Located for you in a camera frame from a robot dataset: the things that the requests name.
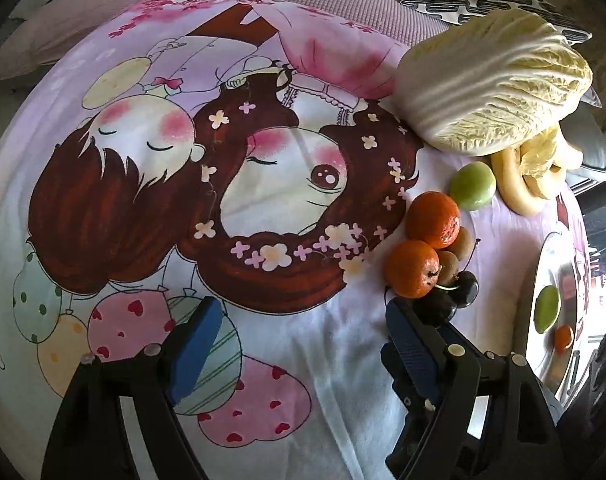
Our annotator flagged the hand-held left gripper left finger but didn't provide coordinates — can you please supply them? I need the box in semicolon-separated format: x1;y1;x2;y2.
40;296;225;480

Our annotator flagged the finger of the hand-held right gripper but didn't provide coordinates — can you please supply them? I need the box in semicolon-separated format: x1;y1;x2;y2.
381;344;437;467

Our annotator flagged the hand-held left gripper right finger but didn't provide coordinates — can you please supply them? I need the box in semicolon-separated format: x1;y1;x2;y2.
386;298;574;480

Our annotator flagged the dark red cherry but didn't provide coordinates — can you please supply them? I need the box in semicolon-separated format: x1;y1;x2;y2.
448;270;480;308
413;287;458;328

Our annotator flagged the round steel plate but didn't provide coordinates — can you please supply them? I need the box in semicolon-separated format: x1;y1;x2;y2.
526;232;601;406

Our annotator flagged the large orange tangerine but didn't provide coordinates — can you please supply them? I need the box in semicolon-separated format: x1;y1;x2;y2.
384;240;441;298
405;191;462;250

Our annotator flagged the brown longan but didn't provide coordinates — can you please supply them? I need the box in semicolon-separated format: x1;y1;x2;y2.
448;227;476;261
435;250;460;286

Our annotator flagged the printed blanket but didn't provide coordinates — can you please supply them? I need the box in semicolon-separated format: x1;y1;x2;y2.
0;0;604;480

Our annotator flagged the small green fruit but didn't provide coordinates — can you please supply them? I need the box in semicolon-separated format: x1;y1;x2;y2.
449;161;496;212

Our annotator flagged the yellow banana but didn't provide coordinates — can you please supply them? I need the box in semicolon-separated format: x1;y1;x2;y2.
488;147;544;217
520;160;566;201
548;125;584;171

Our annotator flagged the grey leather cushion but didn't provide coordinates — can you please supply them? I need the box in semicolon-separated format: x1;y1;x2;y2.
566;110;606;181

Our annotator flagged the grey fabric pillow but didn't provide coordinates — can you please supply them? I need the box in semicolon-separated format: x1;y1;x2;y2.
578;85;604;108

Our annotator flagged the napa cabbage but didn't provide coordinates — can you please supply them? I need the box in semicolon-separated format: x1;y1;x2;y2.
395;10;594;153

